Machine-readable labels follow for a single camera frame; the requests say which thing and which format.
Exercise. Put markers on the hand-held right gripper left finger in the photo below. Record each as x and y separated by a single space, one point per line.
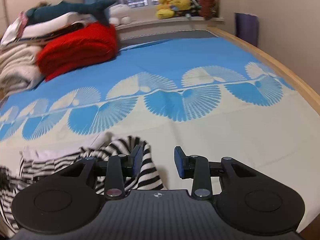
137 162

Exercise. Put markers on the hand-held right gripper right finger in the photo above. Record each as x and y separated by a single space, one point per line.
179 162

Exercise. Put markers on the striped hoodie with white vest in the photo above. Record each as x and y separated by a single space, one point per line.
148 175

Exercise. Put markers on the blue and white printed mat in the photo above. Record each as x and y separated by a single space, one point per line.
175 62

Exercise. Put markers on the red folded blanket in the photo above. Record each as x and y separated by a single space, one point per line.
80 47

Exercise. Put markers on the white window sill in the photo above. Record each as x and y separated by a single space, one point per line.
175 21

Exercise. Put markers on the purple bag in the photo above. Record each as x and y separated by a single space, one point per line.
246 28

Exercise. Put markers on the white plush toy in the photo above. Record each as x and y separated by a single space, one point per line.
120 12

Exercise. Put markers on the white fluffy folded quilt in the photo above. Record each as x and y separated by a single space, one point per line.
17 65

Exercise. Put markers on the yellow duck plush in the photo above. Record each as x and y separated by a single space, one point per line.
165 7

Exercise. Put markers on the small striped plush toy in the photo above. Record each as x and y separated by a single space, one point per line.
195 6

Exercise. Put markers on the yellow bear plush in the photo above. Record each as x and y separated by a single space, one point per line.
182 5

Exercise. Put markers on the white folded sheets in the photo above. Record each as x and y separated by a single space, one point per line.
57 22

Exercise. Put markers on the red cushion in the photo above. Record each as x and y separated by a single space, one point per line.
207 0

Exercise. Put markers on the teal shark plush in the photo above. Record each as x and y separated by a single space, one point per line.
75 7

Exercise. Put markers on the pink cloth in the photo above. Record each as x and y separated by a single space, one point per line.
22 22

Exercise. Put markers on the wooden bed frame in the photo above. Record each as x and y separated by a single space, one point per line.
300 82

